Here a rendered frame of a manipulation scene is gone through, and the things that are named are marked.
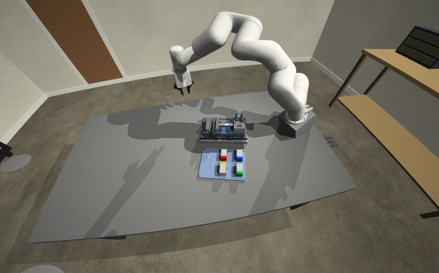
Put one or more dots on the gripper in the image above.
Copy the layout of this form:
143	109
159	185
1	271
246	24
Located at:
182	80

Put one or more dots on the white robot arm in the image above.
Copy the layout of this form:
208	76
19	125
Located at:
285	86

